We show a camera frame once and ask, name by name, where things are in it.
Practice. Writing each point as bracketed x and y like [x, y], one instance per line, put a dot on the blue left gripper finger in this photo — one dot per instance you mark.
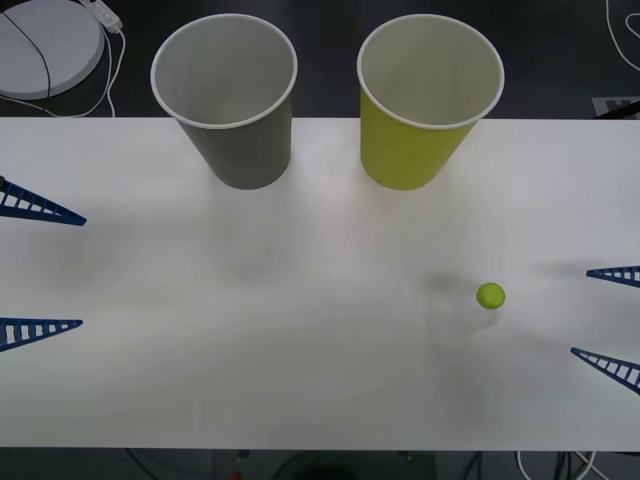
[60, 215]
[65, 326]

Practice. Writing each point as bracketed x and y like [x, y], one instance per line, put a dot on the clear bottle with green cap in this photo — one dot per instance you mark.
[490, 296]

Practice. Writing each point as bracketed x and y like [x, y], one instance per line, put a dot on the white power strip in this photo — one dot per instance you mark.
[107, 14]

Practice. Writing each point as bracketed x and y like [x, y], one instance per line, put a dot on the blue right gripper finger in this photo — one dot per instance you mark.
[600, 273]
[585, 354]

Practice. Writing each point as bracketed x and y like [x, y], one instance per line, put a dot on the grey plastic waste bin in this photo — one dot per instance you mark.
[240, 150]

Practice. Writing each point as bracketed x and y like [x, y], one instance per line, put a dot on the yellow-green plastic waste bin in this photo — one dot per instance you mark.
[405, 155]

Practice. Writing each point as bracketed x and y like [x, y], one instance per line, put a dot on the grey marker board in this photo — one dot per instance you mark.
[617, 107]

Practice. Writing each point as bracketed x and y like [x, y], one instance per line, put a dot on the white round disc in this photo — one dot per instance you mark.
[70, 50]

